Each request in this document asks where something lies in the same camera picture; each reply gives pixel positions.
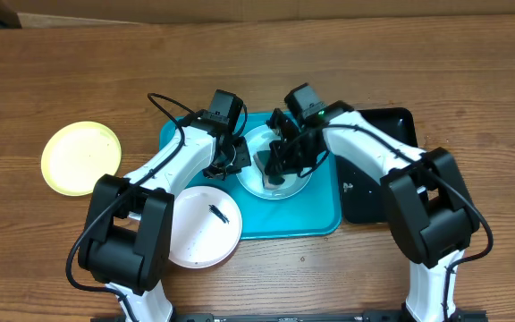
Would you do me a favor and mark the green sponge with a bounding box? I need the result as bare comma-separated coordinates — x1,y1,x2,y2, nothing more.
256,149,286,190

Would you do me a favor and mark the light blue plate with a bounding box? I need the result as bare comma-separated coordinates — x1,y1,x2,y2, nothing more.
237,125,310,199

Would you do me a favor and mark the white plate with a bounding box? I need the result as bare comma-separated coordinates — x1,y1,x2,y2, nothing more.
169,186,242,269

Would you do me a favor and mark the yellow plate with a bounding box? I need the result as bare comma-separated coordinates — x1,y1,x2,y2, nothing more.
41,121,122,197

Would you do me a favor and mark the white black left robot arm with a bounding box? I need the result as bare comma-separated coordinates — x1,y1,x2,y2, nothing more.
65,115,251,321

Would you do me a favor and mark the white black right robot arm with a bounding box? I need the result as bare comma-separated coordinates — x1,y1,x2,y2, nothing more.
263,101,481,321

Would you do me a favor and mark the teal plastic tray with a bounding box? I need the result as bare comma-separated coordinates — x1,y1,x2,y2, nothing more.
158,110,343,242

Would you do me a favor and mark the black rectangular tray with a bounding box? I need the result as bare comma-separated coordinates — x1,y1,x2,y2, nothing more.
335,107,418,224

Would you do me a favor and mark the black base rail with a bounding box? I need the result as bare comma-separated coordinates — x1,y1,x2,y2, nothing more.
90,309,489,322

